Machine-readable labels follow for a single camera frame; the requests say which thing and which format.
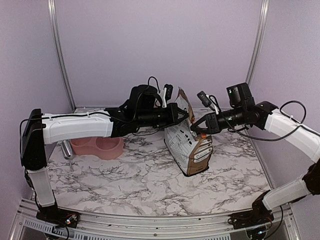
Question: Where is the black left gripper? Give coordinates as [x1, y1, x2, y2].
[137, 102, 190, 129]

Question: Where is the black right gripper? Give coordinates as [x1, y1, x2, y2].
[190, 106, 246, 135]

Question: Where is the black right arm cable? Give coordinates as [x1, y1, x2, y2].
[224, 100, 308, 140]

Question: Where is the pink double pet feeder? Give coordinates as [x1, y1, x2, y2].
[70, 137, 124, 160]

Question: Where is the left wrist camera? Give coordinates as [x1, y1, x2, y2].
[154, 84, 174, 108]

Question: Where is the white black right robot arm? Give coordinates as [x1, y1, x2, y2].
[190, 82, 320, 229]

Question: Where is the right aluminium frame post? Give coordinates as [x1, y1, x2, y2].
[245, 0, 270, 86]

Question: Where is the aluminium front frame rail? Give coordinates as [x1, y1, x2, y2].
[8, 199, 301, 240]

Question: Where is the aluminium frame post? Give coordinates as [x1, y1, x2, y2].
[245, 0, 270, 86]
[47, 0, 76, 112]

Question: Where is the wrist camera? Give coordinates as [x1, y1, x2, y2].
[197, 91, 221, 114]
[154, 84, 174, 108]

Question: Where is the silver metal scoop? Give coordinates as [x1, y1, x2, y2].
[61, 139, 74, 172]

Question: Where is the white brown pet food bag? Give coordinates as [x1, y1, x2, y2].
[164, 88, 214, 177]

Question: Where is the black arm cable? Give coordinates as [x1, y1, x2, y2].
[19, 76, 161, 136]
[224, 100, 308, 140]

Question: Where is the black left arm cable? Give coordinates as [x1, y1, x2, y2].
[19, 76, 161, 136]

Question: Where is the left aluminium frame post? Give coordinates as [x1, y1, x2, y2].
[47, 0, 76, 112]

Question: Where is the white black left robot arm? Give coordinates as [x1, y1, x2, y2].
[19, 84, 189, 228]

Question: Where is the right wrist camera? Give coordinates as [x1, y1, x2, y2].
[197, 91, 221, 114]

